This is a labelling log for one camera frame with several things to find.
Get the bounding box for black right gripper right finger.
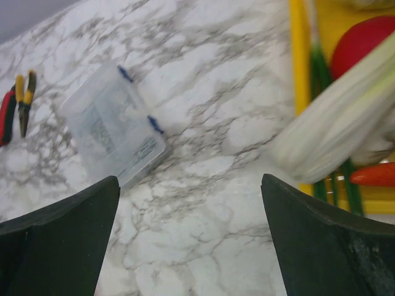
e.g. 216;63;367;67
261;174;394;295

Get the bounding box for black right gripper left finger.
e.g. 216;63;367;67
1;176;120;295

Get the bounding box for green onion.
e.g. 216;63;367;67
304;1;365;216

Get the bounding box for pale green celery stalk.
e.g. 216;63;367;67
270;35;394;184

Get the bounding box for orange carrot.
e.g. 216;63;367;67
349;162;395;187

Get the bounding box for clear plastic screw box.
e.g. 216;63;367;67
60;62;171;190

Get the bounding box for red utility knife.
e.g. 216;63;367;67
0;86;17;146

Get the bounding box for red tomato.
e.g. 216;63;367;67
330;15;394;80

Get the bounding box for yellow plastic bin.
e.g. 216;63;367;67
288;1;394;215

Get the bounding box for yellow handled pliers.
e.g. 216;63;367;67
15;70;37;138

